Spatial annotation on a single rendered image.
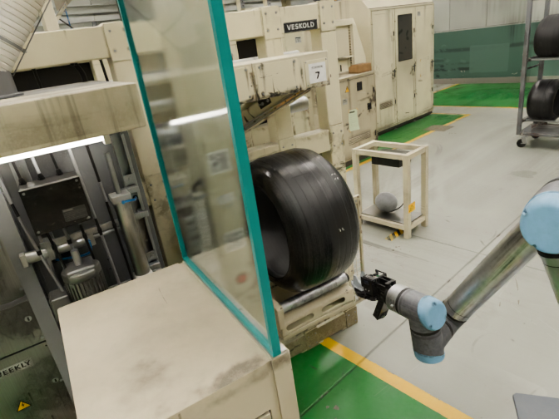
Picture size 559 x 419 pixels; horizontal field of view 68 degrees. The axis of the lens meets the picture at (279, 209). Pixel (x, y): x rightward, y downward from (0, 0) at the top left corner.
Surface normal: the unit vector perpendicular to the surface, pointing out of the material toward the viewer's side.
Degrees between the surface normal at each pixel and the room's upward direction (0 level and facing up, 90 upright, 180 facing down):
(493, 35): 90
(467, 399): 0
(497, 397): 0
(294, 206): 64
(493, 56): 90
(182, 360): 0
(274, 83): 90
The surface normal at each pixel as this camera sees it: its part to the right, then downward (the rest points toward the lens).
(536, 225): -0.73, 0.25
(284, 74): 0.52, 0.26
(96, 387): -0.13, -0.92
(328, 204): 0.39, -0.21
